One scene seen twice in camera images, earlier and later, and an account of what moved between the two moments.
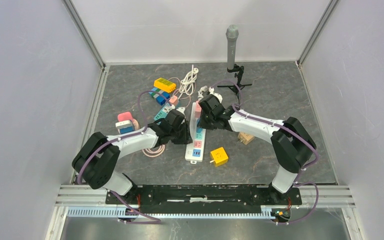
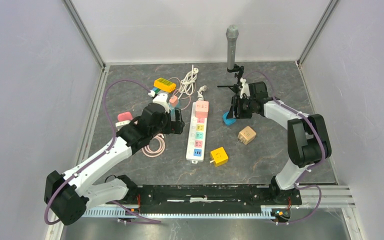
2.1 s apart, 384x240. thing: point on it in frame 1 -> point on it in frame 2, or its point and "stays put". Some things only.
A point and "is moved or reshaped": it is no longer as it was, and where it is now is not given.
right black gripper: [203, 125] -> [236, 102]
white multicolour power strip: [195, 150] stays put
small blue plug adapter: [197, 123] is moved or reshaped
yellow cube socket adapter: [219, 156] stays put
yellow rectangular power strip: [164, 85] stays put
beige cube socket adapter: [245, 138] stays put
